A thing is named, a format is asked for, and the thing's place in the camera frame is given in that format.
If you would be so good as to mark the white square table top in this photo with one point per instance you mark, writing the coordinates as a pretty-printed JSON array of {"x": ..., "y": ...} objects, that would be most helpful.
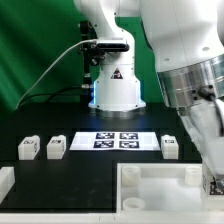
[{"x": 162, "y": 193}]

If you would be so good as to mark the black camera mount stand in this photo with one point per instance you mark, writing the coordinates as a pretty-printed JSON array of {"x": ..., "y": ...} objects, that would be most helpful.
[{"x": 91, "y": 57}]

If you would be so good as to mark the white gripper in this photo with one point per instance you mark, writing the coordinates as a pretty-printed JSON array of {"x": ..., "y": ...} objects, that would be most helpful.
[{"x": 204, "y": 123}]

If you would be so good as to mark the white left obstacle block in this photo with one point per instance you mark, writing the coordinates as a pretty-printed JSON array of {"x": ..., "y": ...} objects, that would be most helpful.
[{"x": 7, "y": 180}]

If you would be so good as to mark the white marker sheet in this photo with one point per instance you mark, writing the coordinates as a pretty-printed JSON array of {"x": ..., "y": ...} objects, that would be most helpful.
[{"x": 105, "y": 140}]

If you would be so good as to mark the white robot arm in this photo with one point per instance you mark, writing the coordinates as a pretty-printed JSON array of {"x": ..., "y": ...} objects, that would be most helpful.
[{"x": 189, "y": 61}]

